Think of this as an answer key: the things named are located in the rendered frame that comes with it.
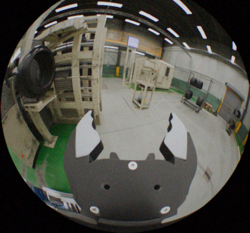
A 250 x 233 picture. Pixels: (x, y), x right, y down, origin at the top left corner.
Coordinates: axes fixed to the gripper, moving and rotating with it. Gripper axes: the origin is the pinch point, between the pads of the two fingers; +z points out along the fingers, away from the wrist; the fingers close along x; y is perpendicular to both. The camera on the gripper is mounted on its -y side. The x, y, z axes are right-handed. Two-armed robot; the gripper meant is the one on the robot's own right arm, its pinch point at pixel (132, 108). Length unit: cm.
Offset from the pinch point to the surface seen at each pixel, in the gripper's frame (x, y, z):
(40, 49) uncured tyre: -81, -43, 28
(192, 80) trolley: 334, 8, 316
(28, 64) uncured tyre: -78, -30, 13
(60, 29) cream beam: -78, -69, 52
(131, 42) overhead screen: 3, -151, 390
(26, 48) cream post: -115, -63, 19
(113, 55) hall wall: -215, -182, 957
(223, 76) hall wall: 957, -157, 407
